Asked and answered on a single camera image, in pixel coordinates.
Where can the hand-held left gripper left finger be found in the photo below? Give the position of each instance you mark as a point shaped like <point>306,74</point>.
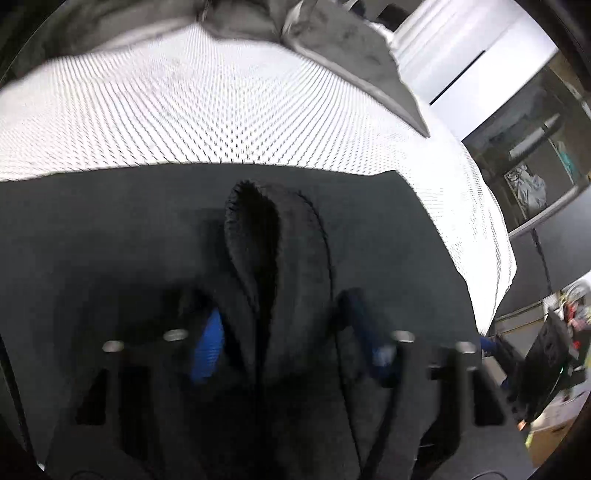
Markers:
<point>207,346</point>

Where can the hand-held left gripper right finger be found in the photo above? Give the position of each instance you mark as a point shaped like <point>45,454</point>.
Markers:
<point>374,341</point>

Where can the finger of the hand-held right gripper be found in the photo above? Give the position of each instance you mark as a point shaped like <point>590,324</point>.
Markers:
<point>496,350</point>

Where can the black pants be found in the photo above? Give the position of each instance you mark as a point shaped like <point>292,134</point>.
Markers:
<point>138,230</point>

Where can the glass door wardrobe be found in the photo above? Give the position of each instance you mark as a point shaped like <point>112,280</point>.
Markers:
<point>531,157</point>

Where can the white patterned bed mattress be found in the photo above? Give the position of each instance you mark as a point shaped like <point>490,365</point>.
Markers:
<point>231,101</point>

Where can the dark grey duvet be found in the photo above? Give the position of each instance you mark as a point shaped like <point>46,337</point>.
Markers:
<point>351,50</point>

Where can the white cabinet door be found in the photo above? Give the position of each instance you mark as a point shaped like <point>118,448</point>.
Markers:
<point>466,60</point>

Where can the white sheer curtain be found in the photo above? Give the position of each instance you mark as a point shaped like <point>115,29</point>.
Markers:
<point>425,27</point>

